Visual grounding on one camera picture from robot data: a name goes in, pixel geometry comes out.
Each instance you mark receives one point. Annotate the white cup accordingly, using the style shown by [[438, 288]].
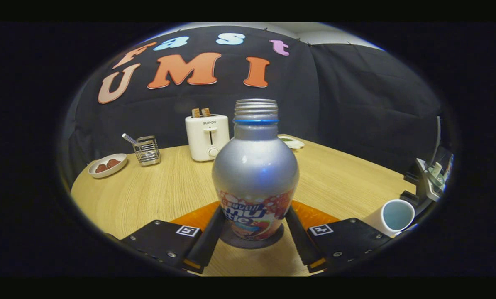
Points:
[[376, 222]]

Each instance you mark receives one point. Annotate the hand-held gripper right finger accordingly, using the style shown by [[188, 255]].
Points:
[[299, 245]]

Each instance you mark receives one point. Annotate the silver juice bottle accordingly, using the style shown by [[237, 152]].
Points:
[[254, 174]]

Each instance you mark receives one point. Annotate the brown toast slice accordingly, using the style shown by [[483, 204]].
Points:
[[196, 113], [206, 112]]

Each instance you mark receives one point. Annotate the small white dish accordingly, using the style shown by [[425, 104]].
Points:
[[293, 143]]

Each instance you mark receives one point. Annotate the white toaster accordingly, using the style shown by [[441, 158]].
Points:
[[200, 141]]

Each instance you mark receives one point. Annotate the dark round coaster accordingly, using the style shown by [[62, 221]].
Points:
[[231, 243]]

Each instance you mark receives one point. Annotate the grey device on stand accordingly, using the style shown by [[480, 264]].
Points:
[[434, 178]]

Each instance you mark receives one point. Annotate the brown food piece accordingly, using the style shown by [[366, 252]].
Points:
[[113, 163], [101, 168]]

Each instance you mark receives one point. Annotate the wooden table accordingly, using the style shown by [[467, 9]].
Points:
[[169, 191]]

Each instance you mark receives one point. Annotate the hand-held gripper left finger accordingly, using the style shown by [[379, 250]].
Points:
[[206, 245]]

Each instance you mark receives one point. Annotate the white oval plate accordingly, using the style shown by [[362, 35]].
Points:
[[96, 173]]

